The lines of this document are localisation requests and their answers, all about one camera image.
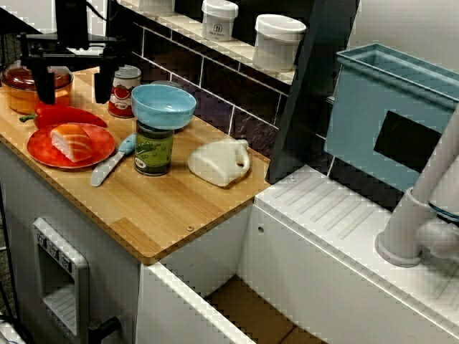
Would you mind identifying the grey blue plastic bin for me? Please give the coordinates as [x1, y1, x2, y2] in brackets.
[324, 43, 459, 191]

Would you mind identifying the orange toy pot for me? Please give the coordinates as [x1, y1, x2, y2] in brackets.
[6, 84, 75, 115]

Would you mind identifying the grey toy faucet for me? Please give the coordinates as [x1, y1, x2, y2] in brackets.
[374, 103, 459, 268]

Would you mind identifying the red orange plate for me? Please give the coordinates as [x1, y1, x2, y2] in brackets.
[27, 123, 116, 169]

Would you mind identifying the green peas can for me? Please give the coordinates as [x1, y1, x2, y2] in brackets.
[134, 120, 176, 177]

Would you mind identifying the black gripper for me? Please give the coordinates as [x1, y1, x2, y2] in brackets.
[16, 0, 127, 105]

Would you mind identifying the white toy sink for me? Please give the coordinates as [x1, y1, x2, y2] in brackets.
[138, 164, 459, 344]

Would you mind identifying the salmon sushi piece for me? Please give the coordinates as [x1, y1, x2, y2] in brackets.
[49, 124, 93, 163]

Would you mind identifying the light blue bowl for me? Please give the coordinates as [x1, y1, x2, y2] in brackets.
[131, 84, 197, 130]

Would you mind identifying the black cabinet handle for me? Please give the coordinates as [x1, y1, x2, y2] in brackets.
[87, 316, 123, 340]

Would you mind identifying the small white-lidded plastic jar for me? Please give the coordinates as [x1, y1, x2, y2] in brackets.
[200, 0, 240, 43]

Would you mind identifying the white toy kitchen cabinet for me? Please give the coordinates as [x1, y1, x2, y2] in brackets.
[0, 139, 144, 344]

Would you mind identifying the blue handled toy knife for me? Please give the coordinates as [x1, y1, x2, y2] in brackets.
[90, 133, 138, 188]

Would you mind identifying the red toy pepper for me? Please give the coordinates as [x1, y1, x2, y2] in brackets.
[19, 102, 108, 130]

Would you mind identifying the tomato print can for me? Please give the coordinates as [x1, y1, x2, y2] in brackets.
[108, 65, 143, 119]

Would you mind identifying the dark grey upright panel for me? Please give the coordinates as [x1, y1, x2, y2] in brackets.
[267, 0, 361, 184]

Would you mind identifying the large white-lidded plastic jar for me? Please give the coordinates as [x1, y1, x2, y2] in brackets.
[252, 14, 308, 75]

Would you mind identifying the black wire mesh rack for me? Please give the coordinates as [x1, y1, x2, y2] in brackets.
[0, 34, 22, 69]

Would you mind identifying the dark tiled backsplash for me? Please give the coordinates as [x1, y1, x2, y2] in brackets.
[131, 19, 291, 148]

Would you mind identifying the brown cardboard sheet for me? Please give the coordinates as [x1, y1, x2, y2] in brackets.
[204, 275, 323, 344]

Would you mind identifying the cream shelf board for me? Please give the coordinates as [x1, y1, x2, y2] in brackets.
[118, 0, 298, 85]

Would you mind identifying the white toy jug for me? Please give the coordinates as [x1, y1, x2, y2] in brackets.
[188, 138, 251, 188]

